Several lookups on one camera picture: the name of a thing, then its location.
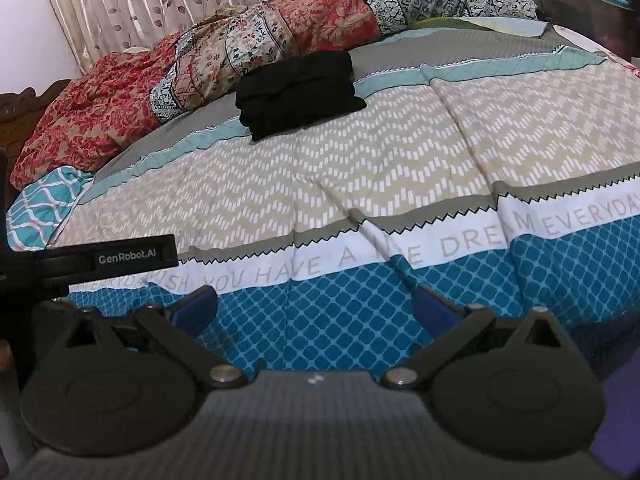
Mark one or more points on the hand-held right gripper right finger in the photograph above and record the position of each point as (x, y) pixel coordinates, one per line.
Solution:
(435, 310)

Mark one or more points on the carved wooden headboard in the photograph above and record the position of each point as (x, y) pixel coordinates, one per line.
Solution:
(20, 110)

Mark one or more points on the purple mat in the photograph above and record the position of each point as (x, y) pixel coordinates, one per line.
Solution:
(622, 420)

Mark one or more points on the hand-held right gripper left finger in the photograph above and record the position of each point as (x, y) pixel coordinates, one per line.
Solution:
(197, 307)

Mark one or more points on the plastic container with teal lid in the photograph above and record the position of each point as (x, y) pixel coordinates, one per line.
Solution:
(590, 10)

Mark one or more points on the leaf print curtain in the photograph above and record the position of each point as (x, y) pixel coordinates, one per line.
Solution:
(150, 0)

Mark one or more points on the pale blue sheet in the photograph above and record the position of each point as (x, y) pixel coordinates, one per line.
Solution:
(490, 27)

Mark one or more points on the floral patchwork quilt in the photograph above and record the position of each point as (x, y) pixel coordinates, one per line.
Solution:
(100, 105)

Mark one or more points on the teal patterned pillow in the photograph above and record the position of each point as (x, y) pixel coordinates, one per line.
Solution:
(45, 210)

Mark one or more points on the zigzag patterned bedspread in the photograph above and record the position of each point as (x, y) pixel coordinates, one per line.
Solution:
(350, 175)

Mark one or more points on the black pants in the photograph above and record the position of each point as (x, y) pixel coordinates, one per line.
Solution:
(300, 90)

